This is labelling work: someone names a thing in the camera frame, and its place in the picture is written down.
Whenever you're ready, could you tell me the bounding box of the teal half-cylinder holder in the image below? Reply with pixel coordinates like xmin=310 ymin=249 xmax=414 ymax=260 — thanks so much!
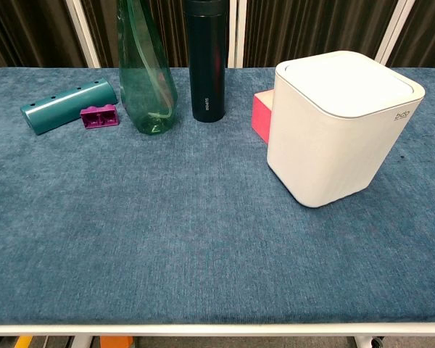
xmin=20 ymin=80 xmax=119 ymax=136

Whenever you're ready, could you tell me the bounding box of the pink sponge block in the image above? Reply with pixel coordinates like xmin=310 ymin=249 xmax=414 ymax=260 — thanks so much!
xmin=252 ymin=88 xmax=276 ymax=145

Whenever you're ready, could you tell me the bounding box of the green transparent spray bottle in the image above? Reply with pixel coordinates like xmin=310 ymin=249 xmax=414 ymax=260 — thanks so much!
xmin=117 ymin=0 xmax=179 ymax=136

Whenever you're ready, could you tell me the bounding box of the orange box under table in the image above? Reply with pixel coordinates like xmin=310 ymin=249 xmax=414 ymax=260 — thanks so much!
xmin=99 ymin=336 xmax=134 ymax=348

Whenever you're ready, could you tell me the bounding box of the purple toy building brick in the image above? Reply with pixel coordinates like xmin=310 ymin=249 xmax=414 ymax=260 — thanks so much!
xmin=80 ymin=103 xmax=120 ymax=130

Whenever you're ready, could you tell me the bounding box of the blue table cloth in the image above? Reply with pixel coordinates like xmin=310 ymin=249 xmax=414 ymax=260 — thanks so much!
xmin=0 ymin=67 xmax=435 ymax=326

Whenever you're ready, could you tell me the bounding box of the white plastic trash bin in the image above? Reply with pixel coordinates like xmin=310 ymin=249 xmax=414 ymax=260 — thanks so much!
xmin=266 ymin=50 xmax=426 ymax=209

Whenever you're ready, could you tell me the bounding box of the dark navy thermos bottle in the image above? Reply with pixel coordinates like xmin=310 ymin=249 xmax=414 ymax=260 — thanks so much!
xmin=183 ymin=0 xmax=228 ymax=123

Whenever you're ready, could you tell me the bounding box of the white screen frame post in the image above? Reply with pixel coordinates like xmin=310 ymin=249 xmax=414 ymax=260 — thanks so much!
xmin=64 ymin=0 xmax=102 ymax=69
xmin=225 ymin=0 xmax=248 ymax=69
xmin=373 ymin=0 xmax=418 ymax=67

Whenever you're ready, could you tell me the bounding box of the white table frame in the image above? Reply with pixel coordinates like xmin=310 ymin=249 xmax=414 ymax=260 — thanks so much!
xmin=0 ymin=320 xmax=435 ymax=348

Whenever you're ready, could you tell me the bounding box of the dark brown curtain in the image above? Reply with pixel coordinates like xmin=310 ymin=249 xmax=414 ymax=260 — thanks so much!
xmin=0 ymin=0 xmax=435 ymax=75

